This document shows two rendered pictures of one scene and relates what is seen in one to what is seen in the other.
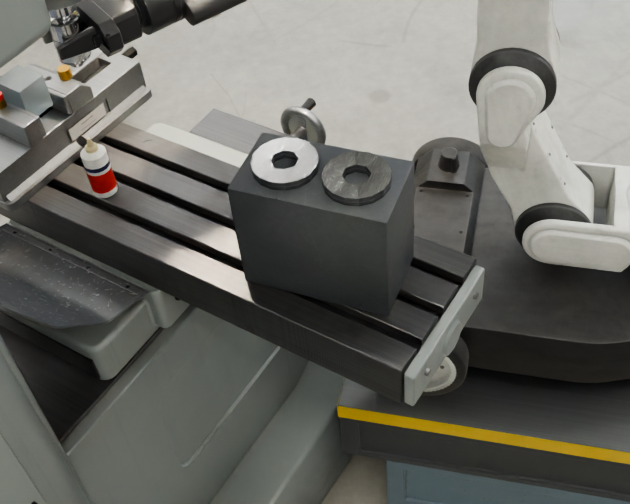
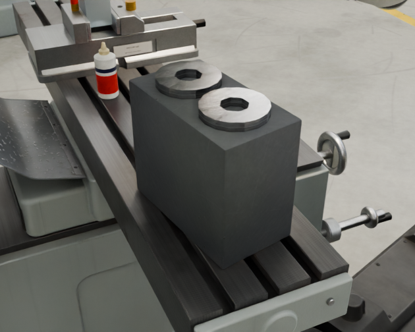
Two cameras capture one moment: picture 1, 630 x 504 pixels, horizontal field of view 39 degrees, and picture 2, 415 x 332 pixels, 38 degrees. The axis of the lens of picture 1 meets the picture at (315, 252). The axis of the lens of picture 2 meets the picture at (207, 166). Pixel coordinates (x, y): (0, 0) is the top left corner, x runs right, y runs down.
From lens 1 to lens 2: 60 cm
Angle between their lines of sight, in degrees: 25
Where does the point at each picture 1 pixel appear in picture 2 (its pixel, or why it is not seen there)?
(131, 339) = (62, 213)
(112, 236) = (82, 121)
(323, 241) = (182, 159)
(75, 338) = (20, 188)
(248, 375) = not seen: hidden behind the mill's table
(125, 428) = (33, 286)
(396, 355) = (198, 304)
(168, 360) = (96, 253)
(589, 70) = not seen: outside the picture
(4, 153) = (56, 41)
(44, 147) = (87, 49)
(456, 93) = not seen: outside the picture
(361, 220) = (207, 141)
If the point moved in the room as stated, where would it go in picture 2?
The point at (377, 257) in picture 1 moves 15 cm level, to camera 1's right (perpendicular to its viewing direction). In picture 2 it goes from (217, 192) to (336, 231)
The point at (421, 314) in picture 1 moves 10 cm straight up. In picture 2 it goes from (253, 283) to (257, 222)
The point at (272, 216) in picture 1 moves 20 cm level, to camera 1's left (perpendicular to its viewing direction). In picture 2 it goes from (152, 119) to (37, 85)
